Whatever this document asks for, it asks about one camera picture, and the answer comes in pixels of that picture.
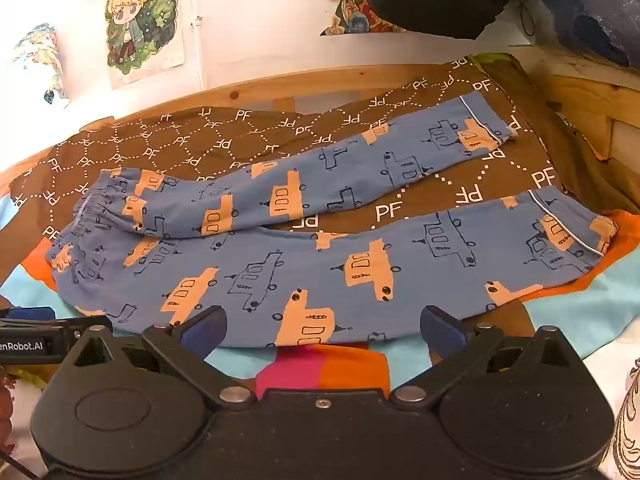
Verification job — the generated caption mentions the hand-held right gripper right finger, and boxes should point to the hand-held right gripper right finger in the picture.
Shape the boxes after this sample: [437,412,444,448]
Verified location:
[389,306,583,407]

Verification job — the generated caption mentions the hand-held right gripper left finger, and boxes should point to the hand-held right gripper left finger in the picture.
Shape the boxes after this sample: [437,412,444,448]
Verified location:
[64,306,254,409]

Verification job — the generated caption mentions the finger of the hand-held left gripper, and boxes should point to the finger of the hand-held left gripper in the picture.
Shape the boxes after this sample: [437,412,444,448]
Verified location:
[0,306,114,333]

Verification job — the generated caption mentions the blue printed pants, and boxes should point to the blue printed pants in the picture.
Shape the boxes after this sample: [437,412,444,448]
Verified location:
[45,94,621,348]

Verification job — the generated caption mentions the colourful block bed sheet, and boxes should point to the colourful block bed sheet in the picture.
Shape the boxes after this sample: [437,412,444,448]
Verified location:
[0,195,640,411]

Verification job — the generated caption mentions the brown patterned blanket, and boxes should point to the brown patterned blanket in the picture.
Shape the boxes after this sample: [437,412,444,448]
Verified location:
[7,55,640,241]

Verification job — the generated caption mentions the white black striped cloth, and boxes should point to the white black striped cloth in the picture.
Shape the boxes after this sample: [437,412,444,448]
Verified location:
[597,357,640,480]

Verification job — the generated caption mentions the dark blue plastic bag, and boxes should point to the dark blue plastic bag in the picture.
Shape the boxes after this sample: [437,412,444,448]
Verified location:
[540,0,640,70]

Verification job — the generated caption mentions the pale blue wall poster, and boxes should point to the pale blue wall poster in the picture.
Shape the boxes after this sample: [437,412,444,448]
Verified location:
[10,22,70,110]

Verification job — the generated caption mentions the wooden bed frame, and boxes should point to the wooden bed frame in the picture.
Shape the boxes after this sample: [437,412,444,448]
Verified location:
[0,50,640,201]

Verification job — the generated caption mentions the white wall pipe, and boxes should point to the white wall pipe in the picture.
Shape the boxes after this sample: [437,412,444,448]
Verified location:
[191,15,209,92]

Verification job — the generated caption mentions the cartoon figure wall poster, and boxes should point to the cartoon figure wall poster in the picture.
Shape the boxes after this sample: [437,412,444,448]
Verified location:
[104,0,187,88]

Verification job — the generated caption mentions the thin black cable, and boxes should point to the thin black cable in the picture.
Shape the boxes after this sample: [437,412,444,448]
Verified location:
[516,0,540,37]

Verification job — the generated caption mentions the orange flower wall poster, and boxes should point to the orange flower wall poster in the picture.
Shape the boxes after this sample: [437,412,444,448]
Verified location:
[320,0,407,37]

